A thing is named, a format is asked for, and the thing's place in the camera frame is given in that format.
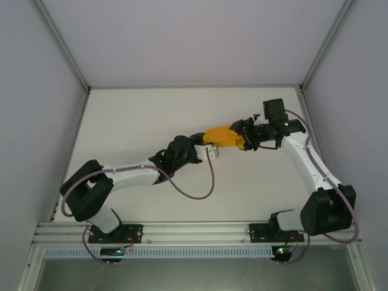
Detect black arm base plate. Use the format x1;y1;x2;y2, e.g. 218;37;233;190
87;223;144;244
248;222;305;244

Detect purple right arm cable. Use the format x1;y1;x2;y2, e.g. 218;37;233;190
284;109;361;244

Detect small circuit board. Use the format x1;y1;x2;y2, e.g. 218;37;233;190
271;245;296;261
99;247;134;263

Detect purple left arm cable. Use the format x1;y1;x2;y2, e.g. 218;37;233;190
61;147;216;218

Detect long aluminium mounting rail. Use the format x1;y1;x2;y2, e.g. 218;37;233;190
32;220;363;245

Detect aluminium side rail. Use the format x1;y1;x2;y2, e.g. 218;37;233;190
47;89;92;224
296;89;343;221

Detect yellow paper box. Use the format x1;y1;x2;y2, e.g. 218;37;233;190
202;124;246;151

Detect aluminium frame post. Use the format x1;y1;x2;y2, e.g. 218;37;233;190
298;0;360;93
29;0;92;93

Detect thin red wire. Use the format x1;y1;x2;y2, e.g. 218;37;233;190
286;233;299;252
120;233;136;252

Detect aluminium frame leg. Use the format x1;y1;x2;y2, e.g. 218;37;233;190
15;244;46;291
347;244;377;291

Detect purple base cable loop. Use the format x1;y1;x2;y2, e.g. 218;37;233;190
81;226;119;265
284;230;312;265

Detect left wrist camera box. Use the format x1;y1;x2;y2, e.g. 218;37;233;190
193;144;221;161

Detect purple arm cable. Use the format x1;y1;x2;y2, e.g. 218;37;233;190
284;109;361;244
61;147;216;218

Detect slotted grey cable duct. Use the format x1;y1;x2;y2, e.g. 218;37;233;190
44;246;273;259

